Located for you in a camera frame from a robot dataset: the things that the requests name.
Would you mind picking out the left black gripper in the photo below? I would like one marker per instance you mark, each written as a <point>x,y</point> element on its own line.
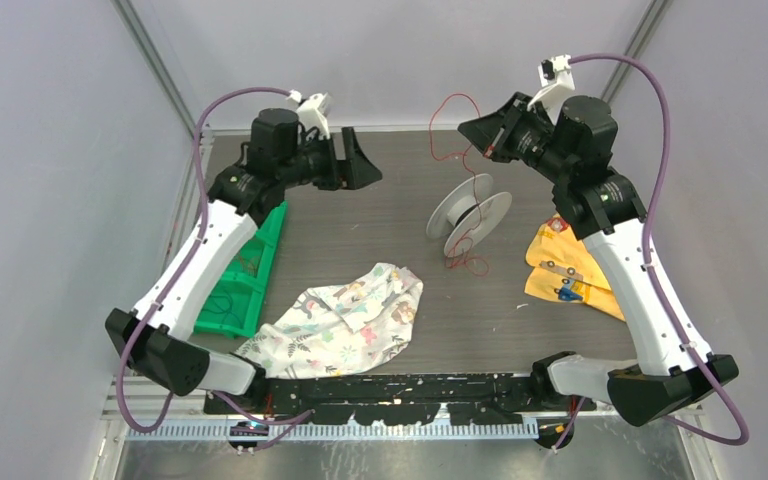
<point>361,170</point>

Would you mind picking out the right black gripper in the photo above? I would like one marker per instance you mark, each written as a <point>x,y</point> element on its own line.
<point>497,128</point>

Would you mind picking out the grey plastic spool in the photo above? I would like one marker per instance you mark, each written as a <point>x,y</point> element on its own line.
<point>468,214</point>

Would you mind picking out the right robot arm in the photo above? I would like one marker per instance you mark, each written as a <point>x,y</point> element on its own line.
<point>673,367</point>

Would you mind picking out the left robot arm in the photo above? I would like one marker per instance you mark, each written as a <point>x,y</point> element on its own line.
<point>152,338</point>

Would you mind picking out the yellow patterned cloth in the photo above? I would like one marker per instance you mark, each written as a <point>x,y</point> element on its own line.
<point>564,272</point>

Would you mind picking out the white patterned cloth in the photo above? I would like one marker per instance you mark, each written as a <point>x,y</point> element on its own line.
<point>340,330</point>

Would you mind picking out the green three-compartment bin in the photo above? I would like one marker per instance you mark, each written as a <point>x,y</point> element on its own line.
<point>234,306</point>

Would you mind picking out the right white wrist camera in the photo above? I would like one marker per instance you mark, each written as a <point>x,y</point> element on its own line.
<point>557,83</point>

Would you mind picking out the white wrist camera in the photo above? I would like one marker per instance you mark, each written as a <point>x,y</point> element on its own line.
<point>312,111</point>
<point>557,83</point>

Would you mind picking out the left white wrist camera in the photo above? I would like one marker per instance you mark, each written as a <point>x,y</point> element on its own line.
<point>312,111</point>

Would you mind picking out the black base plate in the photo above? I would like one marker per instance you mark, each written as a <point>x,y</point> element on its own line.
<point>397,397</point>

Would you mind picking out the aluminium frame rail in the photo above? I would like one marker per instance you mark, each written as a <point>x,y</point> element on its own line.
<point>397,404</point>

